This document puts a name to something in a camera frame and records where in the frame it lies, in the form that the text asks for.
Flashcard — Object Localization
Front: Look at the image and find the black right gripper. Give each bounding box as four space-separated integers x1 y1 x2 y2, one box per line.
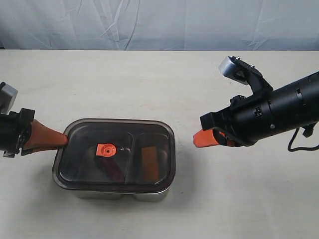
193 95 274 147

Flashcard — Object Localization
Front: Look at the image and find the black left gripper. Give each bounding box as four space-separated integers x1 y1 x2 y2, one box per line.
0 108 68 157

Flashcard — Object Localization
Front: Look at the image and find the yellow toy cheese wedge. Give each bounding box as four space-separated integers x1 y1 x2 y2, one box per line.
142 146 159 182

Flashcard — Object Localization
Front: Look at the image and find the dark transparent container lid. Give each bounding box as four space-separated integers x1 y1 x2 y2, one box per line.
52 120 175 193

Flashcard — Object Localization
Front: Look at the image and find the red toy sausage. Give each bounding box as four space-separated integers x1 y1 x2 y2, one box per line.
94 156 125 182

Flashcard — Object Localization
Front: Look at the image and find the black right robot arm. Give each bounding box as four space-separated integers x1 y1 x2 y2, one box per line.
21 72 319 156

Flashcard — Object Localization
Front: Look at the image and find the stainless steel lunch box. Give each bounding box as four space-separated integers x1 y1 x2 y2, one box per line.
71 188 169 203

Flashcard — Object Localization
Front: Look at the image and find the grey fabric backdrop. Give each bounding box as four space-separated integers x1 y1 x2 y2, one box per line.
0 0 319 51

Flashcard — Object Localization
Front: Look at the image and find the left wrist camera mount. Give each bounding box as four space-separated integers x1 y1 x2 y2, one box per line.
0 82 18 114

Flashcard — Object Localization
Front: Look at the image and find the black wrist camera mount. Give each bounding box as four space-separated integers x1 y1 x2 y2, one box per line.
218 56 273 96

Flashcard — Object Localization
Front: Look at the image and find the black cable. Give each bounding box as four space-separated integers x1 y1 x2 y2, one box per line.
287 123 319 152

